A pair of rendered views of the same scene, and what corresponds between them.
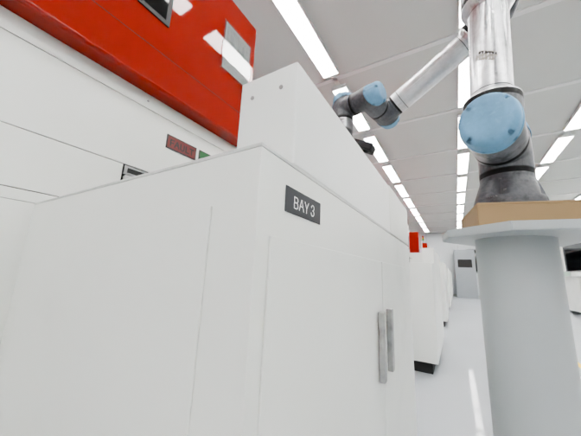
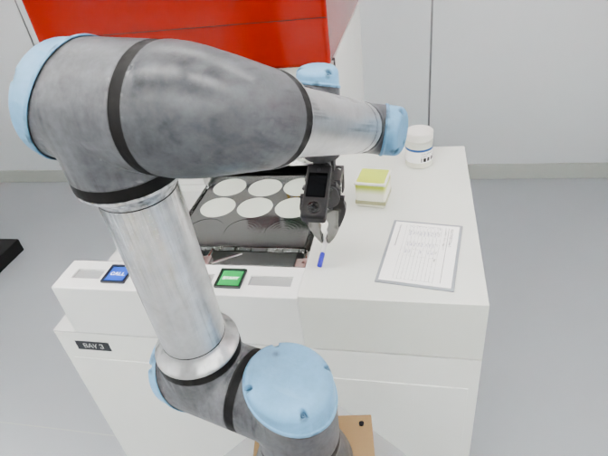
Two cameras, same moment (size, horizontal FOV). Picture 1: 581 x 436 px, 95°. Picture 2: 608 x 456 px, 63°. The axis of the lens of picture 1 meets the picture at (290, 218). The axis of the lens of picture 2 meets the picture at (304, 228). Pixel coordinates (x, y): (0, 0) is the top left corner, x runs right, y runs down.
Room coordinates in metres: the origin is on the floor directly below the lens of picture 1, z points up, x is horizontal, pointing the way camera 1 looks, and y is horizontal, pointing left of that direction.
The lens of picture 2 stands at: (0.59, -0.97, 1.61)
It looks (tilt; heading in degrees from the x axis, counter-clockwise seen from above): 35 degrees down; 74
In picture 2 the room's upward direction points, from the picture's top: 8 degrees counter-clockwise
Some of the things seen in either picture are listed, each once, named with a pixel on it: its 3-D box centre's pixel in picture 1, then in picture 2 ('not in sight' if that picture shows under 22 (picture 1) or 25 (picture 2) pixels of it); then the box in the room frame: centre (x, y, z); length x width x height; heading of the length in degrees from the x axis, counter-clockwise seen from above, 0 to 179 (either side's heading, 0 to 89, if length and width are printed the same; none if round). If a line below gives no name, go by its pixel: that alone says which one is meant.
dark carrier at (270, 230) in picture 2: not in sight; (254, 207); (0.80, 0.17, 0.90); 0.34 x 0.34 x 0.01; 58
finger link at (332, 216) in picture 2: not in sight; (334, 220); (0.89, -0.18, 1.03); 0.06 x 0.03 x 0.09; 58
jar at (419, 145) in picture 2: not in sight; (419, 147); (1.23, 0.04, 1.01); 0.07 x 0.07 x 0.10
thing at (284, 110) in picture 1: (340, 182); (183, 301); (0.55, -0.11, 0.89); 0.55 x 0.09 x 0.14; 148
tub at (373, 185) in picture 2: not in sight; (373, 187); (1.04, -0.06, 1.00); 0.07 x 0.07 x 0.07; 50
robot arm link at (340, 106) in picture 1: (343, 109); (318, 98); (0.89, -0.18, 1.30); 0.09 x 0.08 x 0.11; 44
